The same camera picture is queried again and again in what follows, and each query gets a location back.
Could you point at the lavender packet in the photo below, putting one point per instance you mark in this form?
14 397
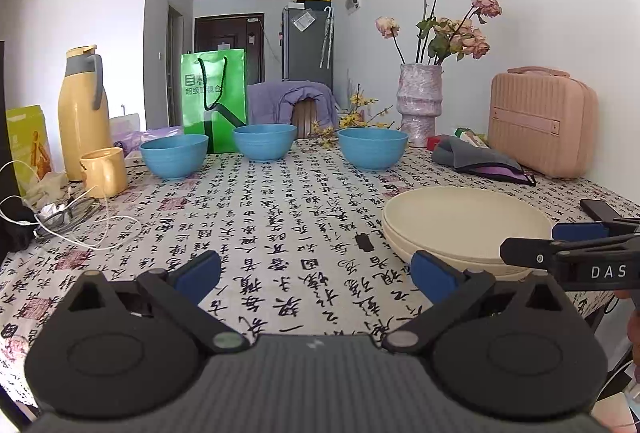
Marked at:
160 135

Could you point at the pink hard case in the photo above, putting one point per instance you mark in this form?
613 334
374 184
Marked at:
542 128

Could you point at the green paper bag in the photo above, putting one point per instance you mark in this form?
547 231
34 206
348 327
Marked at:
235 88

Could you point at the black smartphone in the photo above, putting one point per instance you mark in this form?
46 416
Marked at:
599 209

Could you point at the yellow snack box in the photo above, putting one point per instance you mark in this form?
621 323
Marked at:
27 143

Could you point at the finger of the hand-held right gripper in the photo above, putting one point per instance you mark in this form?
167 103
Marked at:
580 232
530 252

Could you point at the yellow thermos jug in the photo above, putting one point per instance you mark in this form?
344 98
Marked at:
82 128

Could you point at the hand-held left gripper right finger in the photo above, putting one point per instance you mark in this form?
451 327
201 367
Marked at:
436 275

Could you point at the dried pink roses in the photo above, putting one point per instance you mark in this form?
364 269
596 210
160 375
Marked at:
457 33

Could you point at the mottled pink vase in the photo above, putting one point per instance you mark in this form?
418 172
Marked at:
419 105

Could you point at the cream plate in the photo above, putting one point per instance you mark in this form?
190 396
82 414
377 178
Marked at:
400 252
392 235

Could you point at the eyeglasses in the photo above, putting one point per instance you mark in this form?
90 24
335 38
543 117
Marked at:
75 215

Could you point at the yellow mug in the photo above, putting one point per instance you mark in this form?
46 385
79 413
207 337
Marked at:
104 174

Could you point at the cream plates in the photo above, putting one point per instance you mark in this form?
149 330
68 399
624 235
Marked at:
465 218

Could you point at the grey refrigerator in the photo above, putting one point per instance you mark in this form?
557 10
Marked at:
305 58

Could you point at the purple jacket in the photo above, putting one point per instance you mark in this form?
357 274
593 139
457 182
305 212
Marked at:
270 103

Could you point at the wooden chair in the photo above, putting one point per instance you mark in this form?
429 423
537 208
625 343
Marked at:
305 118

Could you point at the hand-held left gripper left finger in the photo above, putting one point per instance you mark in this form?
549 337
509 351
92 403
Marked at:
197 275

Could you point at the yellow flower sprigs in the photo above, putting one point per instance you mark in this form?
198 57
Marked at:
360 100

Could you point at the blue bowl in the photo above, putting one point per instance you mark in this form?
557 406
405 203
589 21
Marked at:
372 150
174 158
265 143

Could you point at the green snack packet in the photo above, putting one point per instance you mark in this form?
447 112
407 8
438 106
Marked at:
470 137

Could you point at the folded umbrella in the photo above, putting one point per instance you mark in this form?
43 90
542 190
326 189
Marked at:
326 38

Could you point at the grey and purple pouch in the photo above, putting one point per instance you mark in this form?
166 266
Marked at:
475 158

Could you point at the paper note on refrigerator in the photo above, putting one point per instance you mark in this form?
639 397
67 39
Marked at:
303 21

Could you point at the crumpled beige cloth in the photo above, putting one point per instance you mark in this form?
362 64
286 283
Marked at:
45 190

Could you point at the dark brown entrance door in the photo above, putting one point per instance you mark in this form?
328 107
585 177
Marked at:
210 38

